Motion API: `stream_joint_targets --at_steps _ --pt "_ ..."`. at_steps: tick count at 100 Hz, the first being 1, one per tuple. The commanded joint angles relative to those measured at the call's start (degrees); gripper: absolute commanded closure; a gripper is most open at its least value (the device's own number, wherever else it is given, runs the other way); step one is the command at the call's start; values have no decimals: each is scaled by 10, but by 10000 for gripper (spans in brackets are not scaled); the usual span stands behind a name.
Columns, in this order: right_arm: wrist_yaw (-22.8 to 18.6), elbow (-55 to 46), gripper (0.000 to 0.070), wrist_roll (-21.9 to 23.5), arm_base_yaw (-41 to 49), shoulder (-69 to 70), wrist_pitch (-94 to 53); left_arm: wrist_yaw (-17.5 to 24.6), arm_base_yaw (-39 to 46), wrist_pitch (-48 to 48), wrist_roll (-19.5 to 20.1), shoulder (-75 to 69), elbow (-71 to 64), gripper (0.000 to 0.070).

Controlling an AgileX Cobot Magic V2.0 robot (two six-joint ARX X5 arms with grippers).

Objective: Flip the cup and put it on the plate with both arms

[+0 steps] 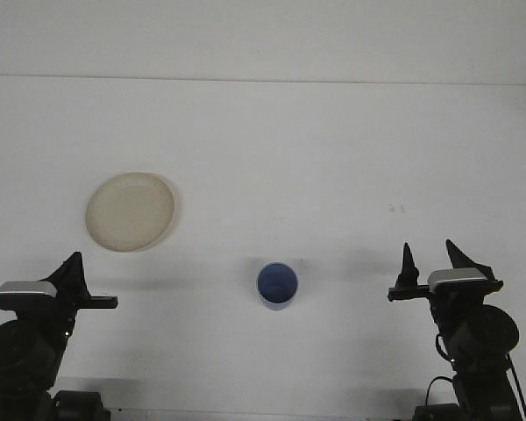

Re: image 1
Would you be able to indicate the pale blue cup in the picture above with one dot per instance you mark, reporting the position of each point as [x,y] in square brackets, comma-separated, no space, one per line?
[276,285]

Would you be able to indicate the pale cream round plate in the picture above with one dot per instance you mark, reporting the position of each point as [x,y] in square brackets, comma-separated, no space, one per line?
[131,212]

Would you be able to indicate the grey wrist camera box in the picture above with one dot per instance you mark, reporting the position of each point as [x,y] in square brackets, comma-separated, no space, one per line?
[458,276]
[24,289]

